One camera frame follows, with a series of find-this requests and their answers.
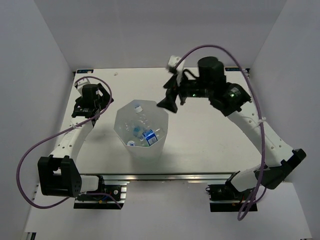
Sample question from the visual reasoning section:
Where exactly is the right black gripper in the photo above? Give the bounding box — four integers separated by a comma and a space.
156, 71, 212, 114

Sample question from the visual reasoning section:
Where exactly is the white octagonal plastic bin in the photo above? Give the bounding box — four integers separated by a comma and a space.
113, 99, 169, 164

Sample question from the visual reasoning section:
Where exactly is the clear crushed plastic bottle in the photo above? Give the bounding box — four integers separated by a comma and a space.
125, 104, 152, 133

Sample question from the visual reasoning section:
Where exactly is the blue label water bottle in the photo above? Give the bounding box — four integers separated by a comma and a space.
140, 128, 164, 147

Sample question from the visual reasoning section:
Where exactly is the small clear water bottle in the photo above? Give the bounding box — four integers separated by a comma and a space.
127, 140, 140, 147

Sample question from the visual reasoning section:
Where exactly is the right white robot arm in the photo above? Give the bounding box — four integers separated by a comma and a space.
157, 55, 307, 200

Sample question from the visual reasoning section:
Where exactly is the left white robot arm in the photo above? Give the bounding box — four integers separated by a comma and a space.
37, 83, 114, 200

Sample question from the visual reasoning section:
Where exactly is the left blue table sticker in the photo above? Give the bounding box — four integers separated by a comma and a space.
76, 69, 94, 74

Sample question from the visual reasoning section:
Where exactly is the blue table sticker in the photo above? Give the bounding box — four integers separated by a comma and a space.
76, 69, 94, 74
224, 67, 241, 72

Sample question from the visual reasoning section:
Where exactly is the right blue table sticker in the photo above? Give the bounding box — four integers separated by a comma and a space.
224, 67, 241, 72

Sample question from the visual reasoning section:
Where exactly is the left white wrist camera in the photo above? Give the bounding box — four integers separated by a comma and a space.
74, 78, 91, 89

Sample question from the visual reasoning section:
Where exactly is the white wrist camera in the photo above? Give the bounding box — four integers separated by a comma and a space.
74, 78, 91, 89
166, 55, 185, 86

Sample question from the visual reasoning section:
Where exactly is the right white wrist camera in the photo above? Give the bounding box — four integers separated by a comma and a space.
166, 55, 185, 86

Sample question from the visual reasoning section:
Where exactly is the aluminium front rail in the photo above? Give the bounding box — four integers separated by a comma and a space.
80, 172, 232, 182

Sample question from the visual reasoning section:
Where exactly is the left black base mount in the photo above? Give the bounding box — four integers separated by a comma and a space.
73, 181, 129, 210

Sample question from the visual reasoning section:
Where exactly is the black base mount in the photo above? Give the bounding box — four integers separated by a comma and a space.
205, 178, 254, 213
73, 181, 129, 210

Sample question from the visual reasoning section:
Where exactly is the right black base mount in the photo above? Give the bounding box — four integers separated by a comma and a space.
205, 178, 254, 213

